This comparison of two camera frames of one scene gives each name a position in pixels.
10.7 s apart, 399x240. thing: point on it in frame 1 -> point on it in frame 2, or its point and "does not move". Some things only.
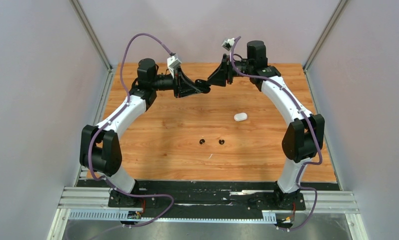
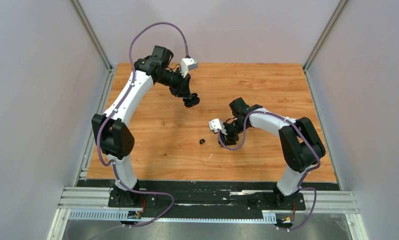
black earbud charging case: x=202 y=86 -> x=190 y=102
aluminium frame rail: x=343 y=202 does not move
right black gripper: x=224 y=71 -> x=228 y=139
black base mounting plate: x=204 y=199 does not move
